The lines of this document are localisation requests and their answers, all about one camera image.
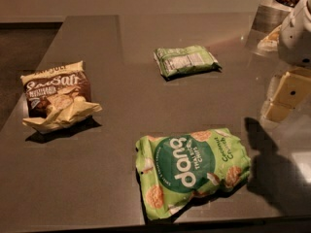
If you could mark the silver metal stand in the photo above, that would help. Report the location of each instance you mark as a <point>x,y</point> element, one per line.
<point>269,15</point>

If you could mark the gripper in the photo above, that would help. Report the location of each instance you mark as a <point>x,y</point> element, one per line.
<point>296,36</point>

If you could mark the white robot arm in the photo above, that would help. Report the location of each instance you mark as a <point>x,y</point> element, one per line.
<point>294,42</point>

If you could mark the brown sea salt chip bag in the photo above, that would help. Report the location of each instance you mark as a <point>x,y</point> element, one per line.
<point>58,98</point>

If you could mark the green dang rice chips bag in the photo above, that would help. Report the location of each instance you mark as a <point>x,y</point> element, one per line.
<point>174,170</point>

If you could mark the green jalapeno chip bag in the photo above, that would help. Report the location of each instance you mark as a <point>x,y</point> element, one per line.
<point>180,62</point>

